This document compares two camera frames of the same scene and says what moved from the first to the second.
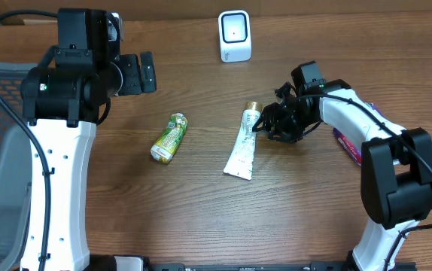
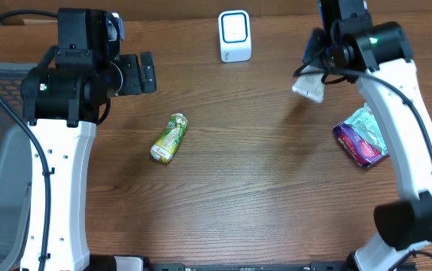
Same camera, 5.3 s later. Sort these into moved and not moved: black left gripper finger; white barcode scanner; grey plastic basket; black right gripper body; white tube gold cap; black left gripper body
Moved: black right gripper body; white tube gold cap
Not moved: black left gripper finger; grey plastic basket; white barcode scanner; black left gripper body
